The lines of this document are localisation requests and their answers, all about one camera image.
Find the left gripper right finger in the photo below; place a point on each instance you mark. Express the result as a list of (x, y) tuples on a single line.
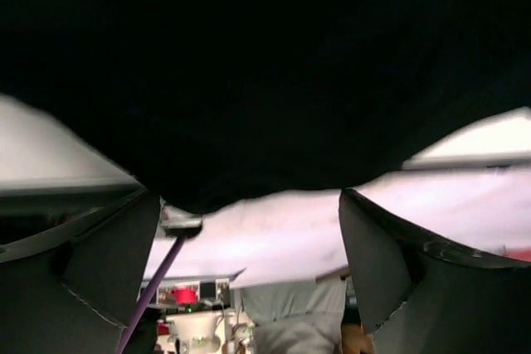
[(421, 293)]

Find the black t-shirt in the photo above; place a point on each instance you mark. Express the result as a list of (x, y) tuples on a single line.
[(208, 102)]

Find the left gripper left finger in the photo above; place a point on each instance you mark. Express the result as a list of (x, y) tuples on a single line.
[(74, 288)]

